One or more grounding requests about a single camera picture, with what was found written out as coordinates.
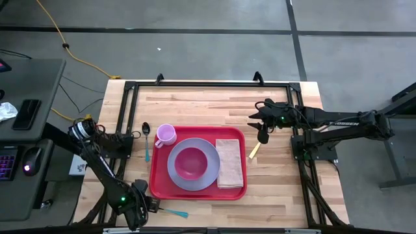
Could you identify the magenta plastic bowl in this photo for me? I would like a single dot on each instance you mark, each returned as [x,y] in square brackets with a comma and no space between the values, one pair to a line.
[191,164]

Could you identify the silver metal bracket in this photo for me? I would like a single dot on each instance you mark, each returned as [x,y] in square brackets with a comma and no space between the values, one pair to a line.
[120,230]
[302,231]

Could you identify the dark device with pink screen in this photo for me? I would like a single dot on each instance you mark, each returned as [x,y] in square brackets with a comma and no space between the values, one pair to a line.
[4,66]

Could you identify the beige cloth napkin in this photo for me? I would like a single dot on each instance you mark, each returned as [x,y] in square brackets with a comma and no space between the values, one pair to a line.
[230,164]

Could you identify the red plastic tray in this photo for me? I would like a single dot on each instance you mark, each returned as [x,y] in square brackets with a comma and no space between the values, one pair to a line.
[162,182]

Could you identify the lilac plastic plate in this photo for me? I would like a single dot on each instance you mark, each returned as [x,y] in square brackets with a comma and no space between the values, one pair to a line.
[211,180]

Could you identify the black slanted post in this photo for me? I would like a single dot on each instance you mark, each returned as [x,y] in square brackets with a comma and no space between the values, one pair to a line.
[58,138]

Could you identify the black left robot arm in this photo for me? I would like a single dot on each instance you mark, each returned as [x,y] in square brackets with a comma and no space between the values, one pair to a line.
[107,182]

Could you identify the grey side desk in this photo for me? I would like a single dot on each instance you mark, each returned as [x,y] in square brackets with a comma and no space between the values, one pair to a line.
[39,81]

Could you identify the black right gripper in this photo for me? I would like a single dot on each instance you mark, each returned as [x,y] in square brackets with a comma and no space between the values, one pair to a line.
[279,115]

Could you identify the backlit black keyboard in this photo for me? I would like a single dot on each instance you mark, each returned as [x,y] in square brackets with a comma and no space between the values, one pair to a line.
[7,165]

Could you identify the white printed box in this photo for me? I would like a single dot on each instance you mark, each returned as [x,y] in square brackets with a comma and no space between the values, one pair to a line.
[76,165]

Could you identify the grey metal stand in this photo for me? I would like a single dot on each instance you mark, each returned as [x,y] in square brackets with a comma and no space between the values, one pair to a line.
[388,151]

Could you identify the black computer mouse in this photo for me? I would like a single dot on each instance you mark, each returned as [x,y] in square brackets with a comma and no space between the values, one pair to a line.
[32,159]

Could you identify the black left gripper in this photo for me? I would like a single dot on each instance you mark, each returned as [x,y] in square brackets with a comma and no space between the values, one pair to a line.
[139,191]

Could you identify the crumpled white tissue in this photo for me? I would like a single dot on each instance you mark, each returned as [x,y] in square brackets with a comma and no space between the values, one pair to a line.
[6,112]

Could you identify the desk caster wheel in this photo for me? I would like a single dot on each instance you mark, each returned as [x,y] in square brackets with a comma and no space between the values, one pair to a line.
[47,204]

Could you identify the black smartphone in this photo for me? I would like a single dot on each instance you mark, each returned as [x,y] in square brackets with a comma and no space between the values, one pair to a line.
[26,114]

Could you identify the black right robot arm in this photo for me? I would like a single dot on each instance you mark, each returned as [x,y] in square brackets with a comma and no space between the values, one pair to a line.
[341,122]

